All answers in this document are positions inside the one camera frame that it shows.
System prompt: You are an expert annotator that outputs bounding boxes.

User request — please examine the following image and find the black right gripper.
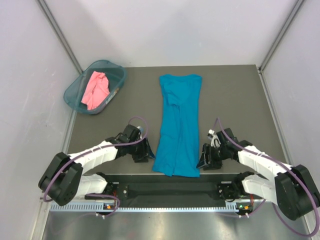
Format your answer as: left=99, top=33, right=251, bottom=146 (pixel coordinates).
left=196, top=143, right=228, bottom=171

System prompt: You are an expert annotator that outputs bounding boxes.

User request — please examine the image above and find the blue t shirt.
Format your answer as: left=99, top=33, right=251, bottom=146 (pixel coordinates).
left=152, top=74, right=203, bottom=178

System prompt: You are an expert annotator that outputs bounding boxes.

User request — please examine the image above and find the slotted grey cable duct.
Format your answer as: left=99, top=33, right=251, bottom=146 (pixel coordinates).
left=50, top=202, right=253, bottom=213

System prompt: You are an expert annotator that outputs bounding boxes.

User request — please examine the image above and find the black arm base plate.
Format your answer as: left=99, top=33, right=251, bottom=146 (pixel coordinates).
left=85, top=173, right=249, bottom=208

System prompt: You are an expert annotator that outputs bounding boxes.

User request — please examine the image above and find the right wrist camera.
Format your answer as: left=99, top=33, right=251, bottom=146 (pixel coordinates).
left=207, top=128, right=237, bottom=150

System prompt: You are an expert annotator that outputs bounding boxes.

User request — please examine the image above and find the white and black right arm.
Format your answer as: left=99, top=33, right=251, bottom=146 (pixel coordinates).
left=197, top=140, right=320, bottom=221

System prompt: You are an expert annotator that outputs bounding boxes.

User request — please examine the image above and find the aluminium front rail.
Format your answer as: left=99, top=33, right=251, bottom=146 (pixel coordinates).
left=38, top=181, right=314, bottom=202

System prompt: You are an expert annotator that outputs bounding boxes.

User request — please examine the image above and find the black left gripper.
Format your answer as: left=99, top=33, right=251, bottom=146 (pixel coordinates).
left=128, top=136, right=156, bottom=163

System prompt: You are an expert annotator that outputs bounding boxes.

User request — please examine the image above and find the pink t shirt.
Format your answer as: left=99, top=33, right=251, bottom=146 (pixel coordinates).
left=81, top=71, right=110, bottom=111

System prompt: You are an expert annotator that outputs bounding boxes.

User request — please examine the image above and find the teal plastic bin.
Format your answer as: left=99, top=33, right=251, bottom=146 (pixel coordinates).
left=63, top=60, right=127, bottom=115

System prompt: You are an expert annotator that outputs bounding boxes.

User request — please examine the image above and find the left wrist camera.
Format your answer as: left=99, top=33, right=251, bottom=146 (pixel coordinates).
left=116, top=124, right=142, bottom=144

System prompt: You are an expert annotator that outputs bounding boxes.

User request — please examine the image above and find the left aluminium frame post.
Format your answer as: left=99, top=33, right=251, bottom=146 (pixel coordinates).
left=35, top=0, right=83, bottom=74

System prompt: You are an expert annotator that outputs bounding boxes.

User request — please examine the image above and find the aluminium frame post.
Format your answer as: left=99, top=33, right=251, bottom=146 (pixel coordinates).
left=35, top=0, right=83, bottom=74
left=257, top=0, right=306, bottom=74

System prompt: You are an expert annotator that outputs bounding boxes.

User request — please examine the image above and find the right aluminium frame post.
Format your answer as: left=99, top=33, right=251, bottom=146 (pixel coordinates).
left=257, top=0, right=306, bottom=74

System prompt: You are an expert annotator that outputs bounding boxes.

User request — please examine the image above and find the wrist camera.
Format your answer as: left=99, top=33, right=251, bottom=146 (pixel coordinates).
left=207, top=128, right=237, bottom=150
left=116, top=124, right=142, bottom=144

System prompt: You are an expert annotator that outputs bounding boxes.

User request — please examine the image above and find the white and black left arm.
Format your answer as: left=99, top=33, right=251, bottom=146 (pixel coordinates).
left=38, top=137, right=155, bottom=206

